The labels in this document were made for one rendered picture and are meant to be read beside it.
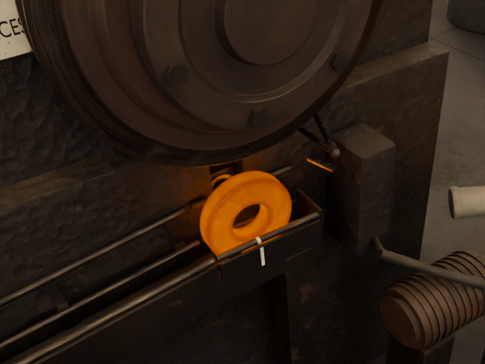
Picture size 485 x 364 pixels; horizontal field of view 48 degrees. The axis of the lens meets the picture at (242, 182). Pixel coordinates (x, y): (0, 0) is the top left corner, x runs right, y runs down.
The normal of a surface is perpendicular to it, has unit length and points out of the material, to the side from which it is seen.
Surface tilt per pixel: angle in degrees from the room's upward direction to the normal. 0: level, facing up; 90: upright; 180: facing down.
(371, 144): 0
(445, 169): 0
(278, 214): 90
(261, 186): 90
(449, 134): 0
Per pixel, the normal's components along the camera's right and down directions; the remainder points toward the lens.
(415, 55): -0.09, -0.80
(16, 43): 0.47, 0.50
